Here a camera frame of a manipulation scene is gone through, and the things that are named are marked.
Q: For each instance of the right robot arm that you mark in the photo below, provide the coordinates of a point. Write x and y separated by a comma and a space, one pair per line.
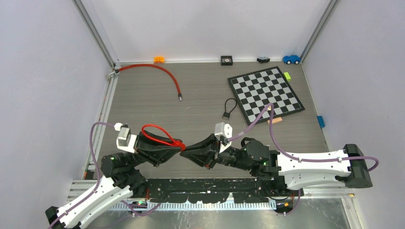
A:
292, 171

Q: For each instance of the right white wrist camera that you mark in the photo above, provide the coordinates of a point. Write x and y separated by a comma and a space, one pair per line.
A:
223, 132

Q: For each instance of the blue toy car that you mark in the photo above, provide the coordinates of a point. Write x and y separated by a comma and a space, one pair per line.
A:
292, 59

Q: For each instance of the small black toy car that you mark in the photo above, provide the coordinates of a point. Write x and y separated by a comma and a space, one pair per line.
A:
263, 59

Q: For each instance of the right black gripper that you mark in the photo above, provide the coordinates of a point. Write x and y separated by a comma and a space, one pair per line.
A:
204, 157

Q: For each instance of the lime green block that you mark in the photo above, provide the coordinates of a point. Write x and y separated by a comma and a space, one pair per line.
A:
287, 76

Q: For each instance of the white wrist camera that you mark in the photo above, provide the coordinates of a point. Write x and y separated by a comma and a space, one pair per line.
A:
223, 132
125, 141

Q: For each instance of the aluminium front rail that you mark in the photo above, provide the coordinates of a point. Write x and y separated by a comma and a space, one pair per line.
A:
284, 205

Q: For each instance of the black cable padlock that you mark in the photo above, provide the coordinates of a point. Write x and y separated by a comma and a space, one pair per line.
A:
226, 114

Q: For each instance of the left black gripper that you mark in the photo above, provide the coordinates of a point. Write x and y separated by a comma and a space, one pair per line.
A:
152, 151

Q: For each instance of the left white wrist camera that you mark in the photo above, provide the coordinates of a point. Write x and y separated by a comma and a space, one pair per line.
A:
125, 141

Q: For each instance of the red cable padlock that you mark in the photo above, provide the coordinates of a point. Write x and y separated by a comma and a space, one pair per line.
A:
172, 142

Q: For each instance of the orange toy block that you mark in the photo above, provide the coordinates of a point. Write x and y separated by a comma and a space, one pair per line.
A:
159, 59

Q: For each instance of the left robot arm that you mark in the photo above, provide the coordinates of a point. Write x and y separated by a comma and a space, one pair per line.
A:
120, 179

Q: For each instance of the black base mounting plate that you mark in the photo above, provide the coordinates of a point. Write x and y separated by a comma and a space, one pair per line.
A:
212, 190

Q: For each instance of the black white chessboard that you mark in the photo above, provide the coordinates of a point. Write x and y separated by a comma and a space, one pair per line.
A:
253, 91

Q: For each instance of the tan wooden block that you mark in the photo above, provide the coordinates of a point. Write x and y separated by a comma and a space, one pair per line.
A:
275, 120

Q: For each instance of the small black box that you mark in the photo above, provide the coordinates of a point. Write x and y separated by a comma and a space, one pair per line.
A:
226, 61

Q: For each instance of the blue toy brick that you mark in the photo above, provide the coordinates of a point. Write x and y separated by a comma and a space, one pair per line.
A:
321, 121

